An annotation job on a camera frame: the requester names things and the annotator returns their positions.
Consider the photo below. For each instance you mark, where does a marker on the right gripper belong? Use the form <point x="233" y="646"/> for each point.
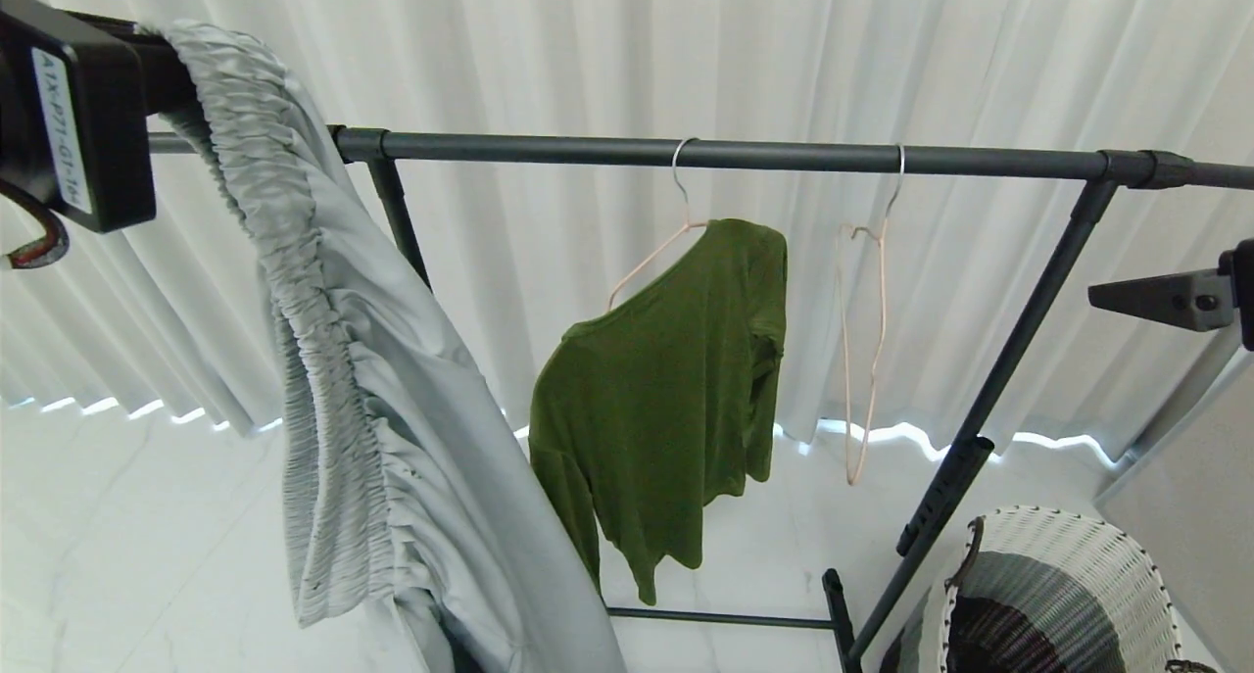
<point x="1242" y="296"/>

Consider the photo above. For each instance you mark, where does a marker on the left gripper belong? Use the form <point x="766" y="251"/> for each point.
<point x="108" y="134"/>

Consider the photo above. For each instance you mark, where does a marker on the pale grey garment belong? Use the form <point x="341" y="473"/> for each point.
<point x="392" y="408"/>

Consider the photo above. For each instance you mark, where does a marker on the green sleeveless shirt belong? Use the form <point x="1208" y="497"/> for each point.
<point x="666" y="389"/>

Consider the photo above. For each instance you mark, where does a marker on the pink clothes hanger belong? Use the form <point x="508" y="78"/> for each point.
<point x="899" y="159"/>
<point x="683" y="144"/>

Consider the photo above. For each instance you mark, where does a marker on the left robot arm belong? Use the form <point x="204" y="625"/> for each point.
<point x="49" y="247"/>

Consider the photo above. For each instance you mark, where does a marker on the white laundry basket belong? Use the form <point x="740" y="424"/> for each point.
<point x="1078" y="536"/>

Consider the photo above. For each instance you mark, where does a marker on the black clothes rack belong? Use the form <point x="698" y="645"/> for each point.
<point x="784" y="154"/>

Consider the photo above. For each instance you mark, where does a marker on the white curtain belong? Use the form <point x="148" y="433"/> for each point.
<point x="588" y="46"/>

